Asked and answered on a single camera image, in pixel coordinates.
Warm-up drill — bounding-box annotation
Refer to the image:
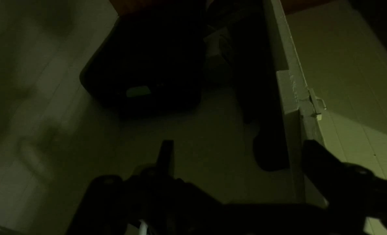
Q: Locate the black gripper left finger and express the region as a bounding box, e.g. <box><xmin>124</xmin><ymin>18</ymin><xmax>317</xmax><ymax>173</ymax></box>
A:
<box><xmin>67</xmin><ymin>139</ymin><xmax>223</xmax><ymax>235</ymax></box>

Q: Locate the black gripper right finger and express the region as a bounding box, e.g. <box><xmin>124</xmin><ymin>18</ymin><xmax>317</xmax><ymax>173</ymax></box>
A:
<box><xmin>303</xmin><ymin>139</ymin><xmax>387</xmax><ymax>233</ymax></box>

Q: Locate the small metal door latch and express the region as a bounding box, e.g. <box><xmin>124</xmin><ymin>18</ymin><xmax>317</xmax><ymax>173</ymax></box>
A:
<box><xmin>307</xmin><ymin>89</ymin><xmax>329</xmax><ymax>122</ymax></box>

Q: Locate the cream panelled closet door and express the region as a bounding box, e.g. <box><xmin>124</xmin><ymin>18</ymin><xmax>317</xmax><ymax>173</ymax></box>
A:
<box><xmin>262</xmin><ymin>0</ymin><xmax>387</xmax><ymax>235</ymax></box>

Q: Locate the black bin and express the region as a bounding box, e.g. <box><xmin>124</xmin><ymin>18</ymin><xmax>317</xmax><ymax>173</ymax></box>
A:
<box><xmin>79</xmin><ymin>6</ymin><xmax>205</xmax><ymax>121</ymax></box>

